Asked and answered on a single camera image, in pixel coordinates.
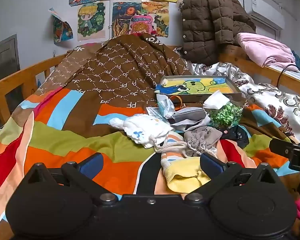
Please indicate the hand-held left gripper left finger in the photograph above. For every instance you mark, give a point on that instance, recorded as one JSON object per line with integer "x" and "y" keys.
{"x": 91, "y": 165}

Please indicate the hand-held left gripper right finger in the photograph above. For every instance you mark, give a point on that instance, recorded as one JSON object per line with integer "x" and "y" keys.
{"x": 212, "y": 165}

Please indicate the yellow knit sock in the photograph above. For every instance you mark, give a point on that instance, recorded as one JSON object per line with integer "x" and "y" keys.
{"x": 183, "y": 178}

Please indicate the black cloth with pink dot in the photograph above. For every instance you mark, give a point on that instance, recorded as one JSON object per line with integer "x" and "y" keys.
{"x": 236, "y": 136}

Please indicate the orange striped sock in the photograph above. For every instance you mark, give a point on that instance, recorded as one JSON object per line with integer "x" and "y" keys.
{"x": 175, "y": 142}

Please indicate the grey and white cloth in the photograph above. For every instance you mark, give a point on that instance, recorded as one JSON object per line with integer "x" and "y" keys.
{"x": 190, "y": 118}

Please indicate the white sock with blue print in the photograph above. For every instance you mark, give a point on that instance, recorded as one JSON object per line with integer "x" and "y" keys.
{"x": 145, "y": 131}

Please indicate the grey metal tray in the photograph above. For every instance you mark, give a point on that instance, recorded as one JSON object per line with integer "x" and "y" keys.
{"x": 236, "y": 95}

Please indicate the orange cloth band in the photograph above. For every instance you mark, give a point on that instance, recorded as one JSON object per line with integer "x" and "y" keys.
{"x": 176, "y": 99}

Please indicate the white blue wrapper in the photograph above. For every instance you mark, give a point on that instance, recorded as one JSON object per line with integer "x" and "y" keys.
{"x": 165, "y": 105}

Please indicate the colourful striped bed sheet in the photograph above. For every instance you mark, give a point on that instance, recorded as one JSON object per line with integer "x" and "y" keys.
{"x": 65, "y": 142}

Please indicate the white floral quilt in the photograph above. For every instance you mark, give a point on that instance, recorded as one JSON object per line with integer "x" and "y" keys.
{"x": 277, "y": 100}

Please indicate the glass jar of green stars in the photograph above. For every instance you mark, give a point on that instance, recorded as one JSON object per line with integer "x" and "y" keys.
{"x": 226, "y": 116}

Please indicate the white cardboard box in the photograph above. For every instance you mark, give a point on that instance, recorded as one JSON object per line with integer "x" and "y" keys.
{"x": 153, "y": 111}

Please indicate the brown patterned quilt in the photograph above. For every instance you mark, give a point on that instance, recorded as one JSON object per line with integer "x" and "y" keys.
{"x": 115, "y": 67}

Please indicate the pink blanket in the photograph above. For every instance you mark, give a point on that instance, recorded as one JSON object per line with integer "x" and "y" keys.
{"x": 265, "y": 48}

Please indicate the grey door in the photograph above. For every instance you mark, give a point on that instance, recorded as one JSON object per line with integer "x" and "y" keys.
{"x": 3, "y": 60}

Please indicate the white air conditioner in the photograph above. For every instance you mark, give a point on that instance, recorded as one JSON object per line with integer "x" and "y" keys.
{"x": 263, "y": 10}

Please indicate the brown puffer jacket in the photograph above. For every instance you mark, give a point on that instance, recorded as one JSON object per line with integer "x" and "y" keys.
{"x": 207, "y": 25}

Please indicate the wooden bed frame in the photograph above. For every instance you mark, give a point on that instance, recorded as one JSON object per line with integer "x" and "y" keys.
{"x": 15, "y": 80}

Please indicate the group of colourful wall drawings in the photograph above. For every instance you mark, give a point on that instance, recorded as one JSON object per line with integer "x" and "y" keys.
{"x": 125, "y": 20}

